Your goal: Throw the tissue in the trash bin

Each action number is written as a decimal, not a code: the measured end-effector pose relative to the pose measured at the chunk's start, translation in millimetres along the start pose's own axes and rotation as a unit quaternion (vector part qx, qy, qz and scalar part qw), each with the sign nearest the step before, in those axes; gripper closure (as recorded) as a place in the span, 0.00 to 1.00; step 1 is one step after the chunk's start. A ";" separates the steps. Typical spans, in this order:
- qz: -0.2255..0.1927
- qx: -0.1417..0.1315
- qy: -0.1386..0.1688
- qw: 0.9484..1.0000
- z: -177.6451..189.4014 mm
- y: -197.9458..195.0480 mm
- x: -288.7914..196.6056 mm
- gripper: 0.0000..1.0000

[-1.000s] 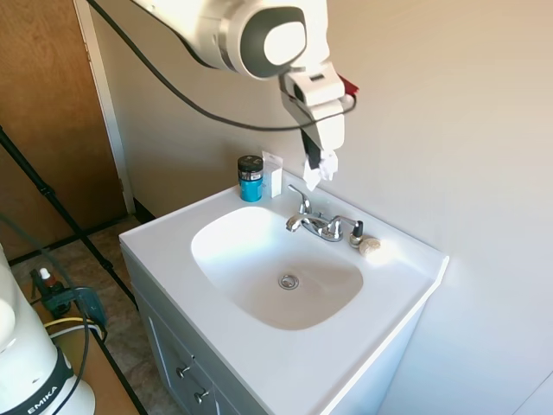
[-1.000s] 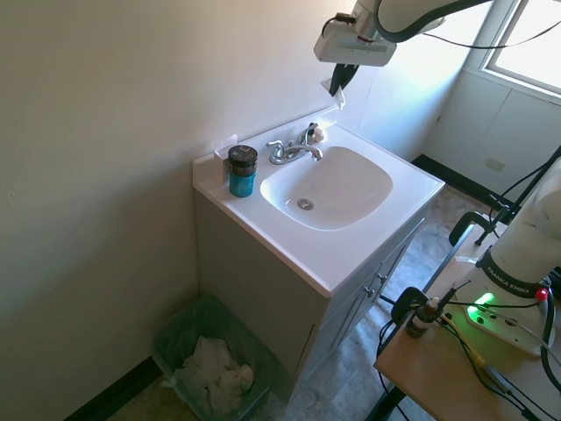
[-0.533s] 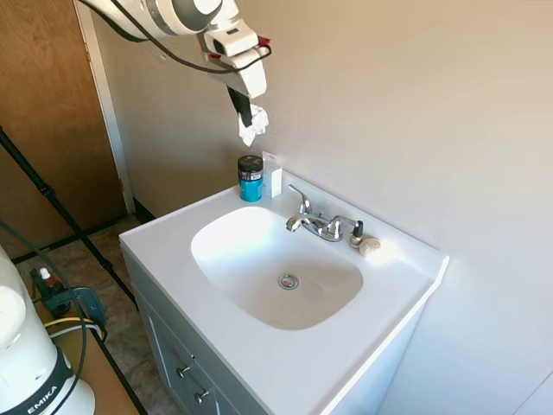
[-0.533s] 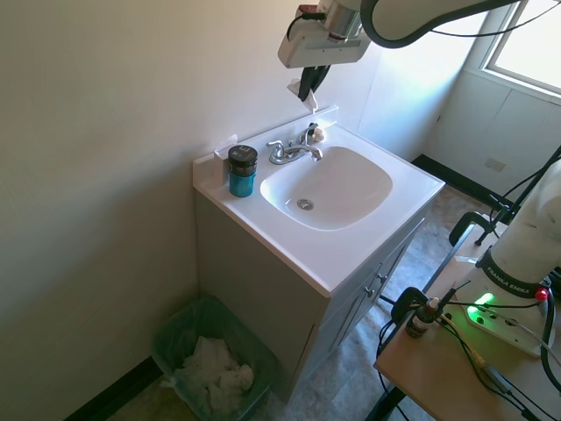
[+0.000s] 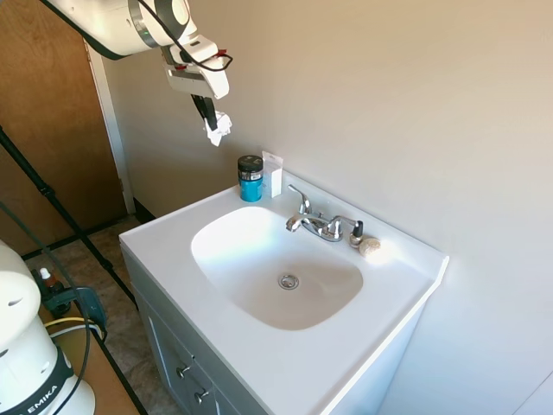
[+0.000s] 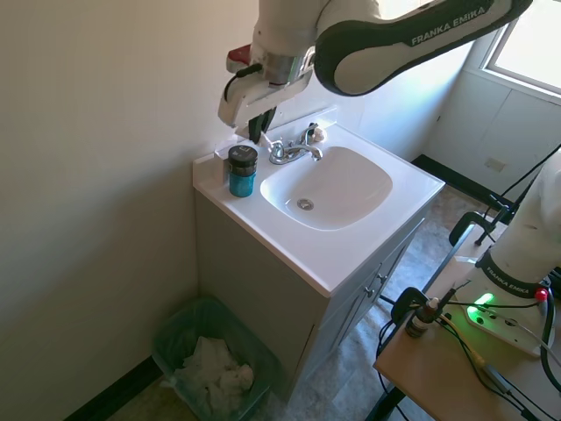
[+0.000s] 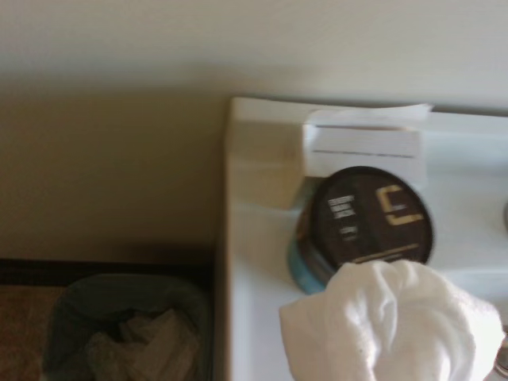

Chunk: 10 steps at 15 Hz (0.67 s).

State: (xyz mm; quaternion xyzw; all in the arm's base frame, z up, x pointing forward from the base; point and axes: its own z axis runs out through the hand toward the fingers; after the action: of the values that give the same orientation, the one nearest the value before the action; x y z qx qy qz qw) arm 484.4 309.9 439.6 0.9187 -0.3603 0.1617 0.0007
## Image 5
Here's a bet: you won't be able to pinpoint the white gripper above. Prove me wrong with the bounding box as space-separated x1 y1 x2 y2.
163 64 231 131

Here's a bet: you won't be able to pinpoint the grey vanity cabinet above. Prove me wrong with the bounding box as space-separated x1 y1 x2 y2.
122 248 427 415

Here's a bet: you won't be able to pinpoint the black baseboard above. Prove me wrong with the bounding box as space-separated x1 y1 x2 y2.
132 197 157 222

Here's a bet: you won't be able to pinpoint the yellow cable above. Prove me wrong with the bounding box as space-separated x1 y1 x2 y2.
45 316 107 343

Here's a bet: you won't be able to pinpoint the brown dropper bottle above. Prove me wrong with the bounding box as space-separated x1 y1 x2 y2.
37 267 60 300

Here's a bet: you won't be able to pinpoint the black table clamp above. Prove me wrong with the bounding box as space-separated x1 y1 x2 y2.
42 284 109 332

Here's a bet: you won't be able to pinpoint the black tripod legs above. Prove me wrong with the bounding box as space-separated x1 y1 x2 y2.
0 124 140 310

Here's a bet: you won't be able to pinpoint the brown wooden door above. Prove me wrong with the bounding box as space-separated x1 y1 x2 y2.
0 0 129 257

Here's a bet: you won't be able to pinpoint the chrome two-handle faucet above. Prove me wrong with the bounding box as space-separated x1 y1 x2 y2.
284 184 359 243

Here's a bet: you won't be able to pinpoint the teal jar black lid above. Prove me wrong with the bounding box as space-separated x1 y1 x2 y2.
237 155 264 203

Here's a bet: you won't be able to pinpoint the white tissue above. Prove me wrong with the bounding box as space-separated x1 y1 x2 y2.
201 111 233 148

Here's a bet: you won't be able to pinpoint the white door frame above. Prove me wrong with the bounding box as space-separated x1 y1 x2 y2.
84 41 137 215

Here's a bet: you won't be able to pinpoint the white vanity sink top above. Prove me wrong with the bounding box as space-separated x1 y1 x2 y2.
118 170 450 415

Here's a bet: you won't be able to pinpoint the beige seashell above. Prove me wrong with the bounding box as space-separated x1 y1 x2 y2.
359 236 383 259

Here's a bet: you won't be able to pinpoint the white flat packet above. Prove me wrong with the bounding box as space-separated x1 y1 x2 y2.
261 150 285 199

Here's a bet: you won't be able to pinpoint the wrist camera mount red clips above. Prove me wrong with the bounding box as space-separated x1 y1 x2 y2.
168 37 229 73

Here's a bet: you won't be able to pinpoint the small bottle black cap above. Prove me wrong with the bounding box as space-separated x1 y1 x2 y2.
348 220 365 249

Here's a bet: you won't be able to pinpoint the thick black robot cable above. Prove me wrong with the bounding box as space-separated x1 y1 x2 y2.
0 201 94 384

